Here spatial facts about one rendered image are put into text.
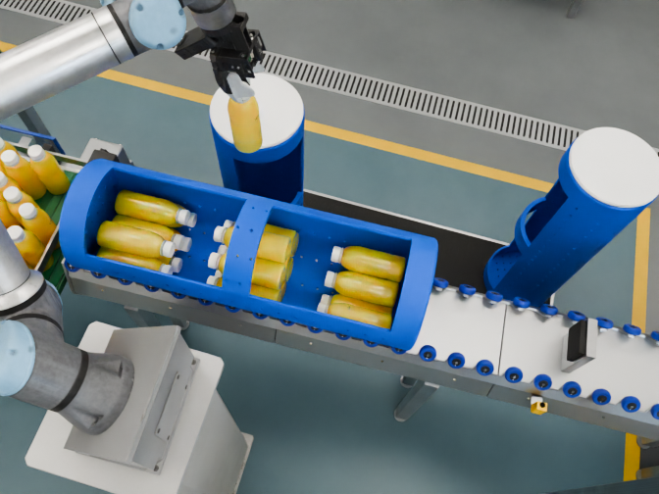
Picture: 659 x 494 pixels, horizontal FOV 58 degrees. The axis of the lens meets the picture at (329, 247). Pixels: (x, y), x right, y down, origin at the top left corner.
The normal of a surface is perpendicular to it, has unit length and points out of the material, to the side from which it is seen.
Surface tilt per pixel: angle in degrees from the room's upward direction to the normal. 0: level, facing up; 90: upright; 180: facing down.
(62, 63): 54
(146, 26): 59
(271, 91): 0
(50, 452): 0
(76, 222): 36
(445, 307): 0
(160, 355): 44
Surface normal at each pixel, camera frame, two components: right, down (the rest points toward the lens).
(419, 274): 0.02, -0.33
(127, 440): -0.63, -0.48
